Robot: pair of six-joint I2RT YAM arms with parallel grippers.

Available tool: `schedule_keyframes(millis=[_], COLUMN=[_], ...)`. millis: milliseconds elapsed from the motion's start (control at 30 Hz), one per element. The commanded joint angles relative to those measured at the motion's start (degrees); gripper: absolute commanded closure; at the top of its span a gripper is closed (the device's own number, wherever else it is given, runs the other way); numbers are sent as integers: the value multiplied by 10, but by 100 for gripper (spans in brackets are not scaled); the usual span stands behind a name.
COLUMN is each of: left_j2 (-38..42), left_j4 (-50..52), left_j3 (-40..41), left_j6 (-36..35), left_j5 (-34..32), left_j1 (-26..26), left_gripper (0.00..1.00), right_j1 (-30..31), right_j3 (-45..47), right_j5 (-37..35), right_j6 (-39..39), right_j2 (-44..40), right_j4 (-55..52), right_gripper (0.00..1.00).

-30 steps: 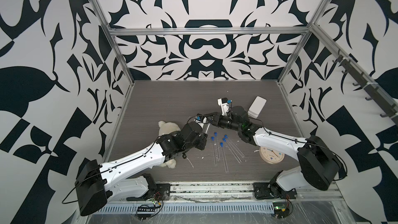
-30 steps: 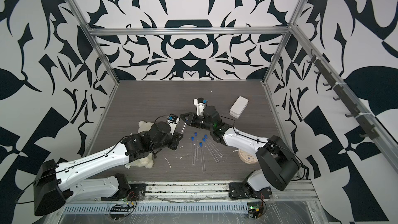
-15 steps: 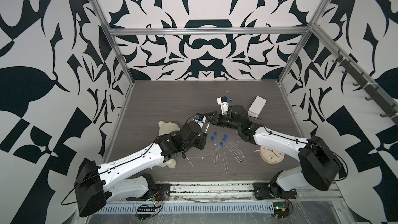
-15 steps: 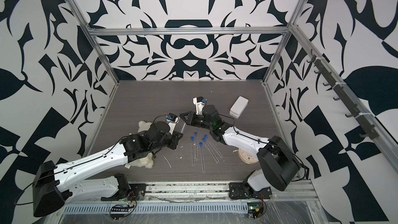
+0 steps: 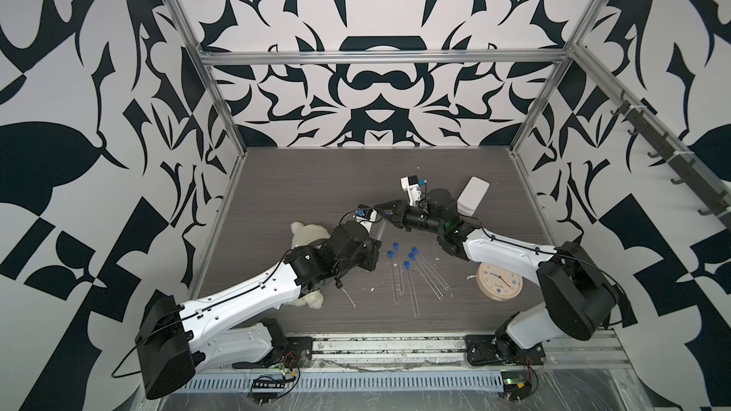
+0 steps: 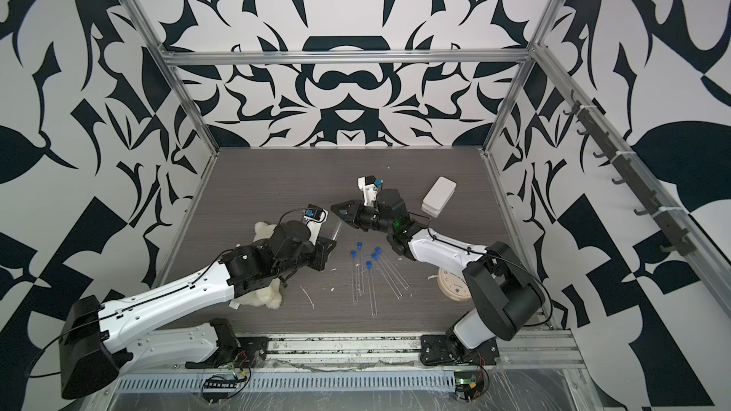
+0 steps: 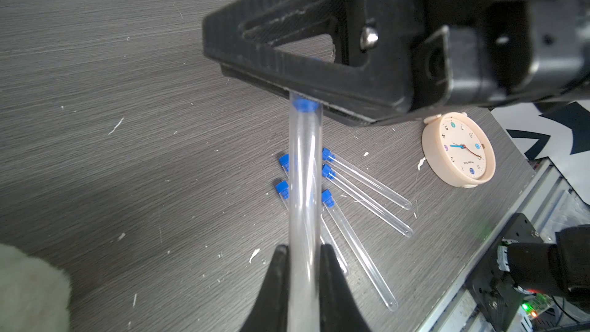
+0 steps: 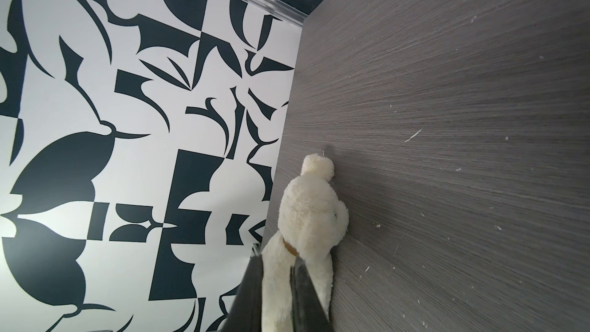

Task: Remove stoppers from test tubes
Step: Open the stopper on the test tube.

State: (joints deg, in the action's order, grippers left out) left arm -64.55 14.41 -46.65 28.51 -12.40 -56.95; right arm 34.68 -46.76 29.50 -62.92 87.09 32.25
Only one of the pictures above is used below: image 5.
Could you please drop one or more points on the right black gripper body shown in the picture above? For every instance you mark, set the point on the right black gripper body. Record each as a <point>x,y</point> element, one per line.
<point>420,217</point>

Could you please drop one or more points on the electronics board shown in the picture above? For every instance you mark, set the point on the electronics board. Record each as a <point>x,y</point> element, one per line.
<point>518,386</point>
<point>265,388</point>

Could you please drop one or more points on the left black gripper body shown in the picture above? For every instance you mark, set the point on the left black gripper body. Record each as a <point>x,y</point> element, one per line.
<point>365,260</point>

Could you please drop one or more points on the left electronics board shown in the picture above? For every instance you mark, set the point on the left electronics board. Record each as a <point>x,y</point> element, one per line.
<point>265,388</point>

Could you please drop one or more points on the black wall hook rail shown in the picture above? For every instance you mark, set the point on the black wall hook rail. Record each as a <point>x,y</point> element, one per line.
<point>666,148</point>

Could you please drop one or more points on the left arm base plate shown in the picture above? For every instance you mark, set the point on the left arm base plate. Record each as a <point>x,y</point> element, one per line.
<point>297,352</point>

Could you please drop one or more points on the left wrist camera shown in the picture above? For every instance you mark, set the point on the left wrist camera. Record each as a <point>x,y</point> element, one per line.
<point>366,214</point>

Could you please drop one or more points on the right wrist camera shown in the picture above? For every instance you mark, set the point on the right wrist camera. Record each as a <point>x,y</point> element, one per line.
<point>415,188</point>

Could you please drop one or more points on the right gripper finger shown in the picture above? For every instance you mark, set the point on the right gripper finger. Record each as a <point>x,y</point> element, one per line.
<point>394,208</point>
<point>395,219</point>

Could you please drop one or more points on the white plush dog toy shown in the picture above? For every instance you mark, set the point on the white plush dog toy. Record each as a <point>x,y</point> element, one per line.
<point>305,235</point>

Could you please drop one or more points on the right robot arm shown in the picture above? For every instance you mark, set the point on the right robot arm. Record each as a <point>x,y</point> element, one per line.
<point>577,296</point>

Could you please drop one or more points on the white rectangular box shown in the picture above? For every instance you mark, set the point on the white rectangular box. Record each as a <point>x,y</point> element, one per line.
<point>472,196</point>

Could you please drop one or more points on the right electronics board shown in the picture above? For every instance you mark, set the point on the right electronics board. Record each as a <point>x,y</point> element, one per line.
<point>518,386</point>

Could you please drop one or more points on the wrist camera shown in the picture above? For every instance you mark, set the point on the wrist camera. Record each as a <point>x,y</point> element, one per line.
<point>415,188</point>
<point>366,214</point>

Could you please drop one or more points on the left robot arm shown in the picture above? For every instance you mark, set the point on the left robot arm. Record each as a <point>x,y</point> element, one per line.
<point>178,340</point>

